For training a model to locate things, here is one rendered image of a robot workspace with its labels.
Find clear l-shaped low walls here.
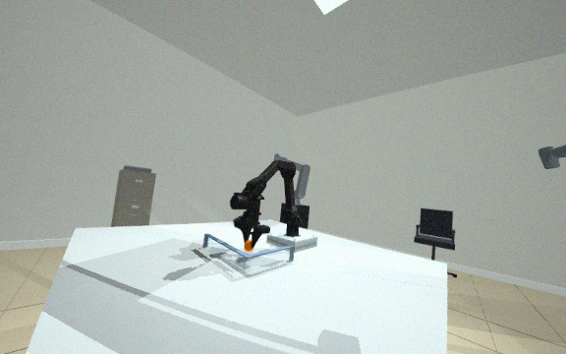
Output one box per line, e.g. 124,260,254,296
203,235,294,276

